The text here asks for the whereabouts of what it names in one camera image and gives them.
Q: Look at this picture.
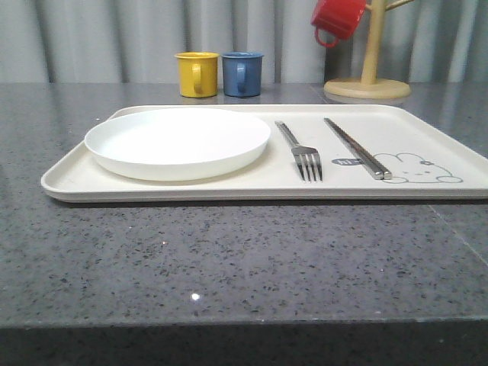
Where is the red enamel mug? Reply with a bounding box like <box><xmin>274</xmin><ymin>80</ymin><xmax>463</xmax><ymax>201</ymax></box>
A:
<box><xmin>311</xmin><ymin>0</ymin><xmax>367</xmax><ymax>48</ymax></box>

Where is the yellow enamel mug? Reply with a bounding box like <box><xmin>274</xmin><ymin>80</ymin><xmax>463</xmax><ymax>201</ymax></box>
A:
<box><xmin>175</xmin><ymin>52</ymin><xmax>219</xmax><ymax>98</ymax></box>

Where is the wooden mug tree stand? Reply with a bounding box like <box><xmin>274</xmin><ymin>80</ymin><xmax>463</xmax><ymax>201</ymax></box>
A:
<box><xmin>324</xmin><ymin>0</ymin><xmax>413</xmax><ymax>99</ymax></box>

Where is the silver metal fork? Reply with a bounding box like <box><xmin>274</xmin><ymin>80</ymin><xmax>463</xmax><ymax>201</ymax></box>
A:
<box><xmin>274</xmin><ymin>120</ymin><xmax>323</xmax><ymax>182</ymax></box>

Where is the white round plate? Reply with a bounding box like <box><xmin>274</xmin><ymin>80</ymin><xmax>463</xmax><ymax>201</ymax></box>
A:
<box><xmin>84</xmin><ymin>108</ymin><xmax>271</xmax><ymax>181</ymax></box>

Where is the silver metal chopstick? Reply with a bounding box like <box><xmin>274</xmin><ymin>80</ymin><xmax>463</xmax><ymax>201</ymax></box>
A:
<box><xmin>323</xmin><ymin>117</ymin><xmax>384</xmax><ymax>181</ymax></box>
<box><xmin>326</xmin><ymin>117</ymin><xmax>393</xmax><ymax>180</ymax></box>

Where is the blue enamel mug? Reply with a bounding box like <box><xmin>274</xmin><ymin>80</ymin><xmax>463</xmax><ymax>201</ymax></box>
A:
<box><xmin>221</xmin><ymin>52</ymin><xmax>263</xmax><ymax>98</ymax></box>

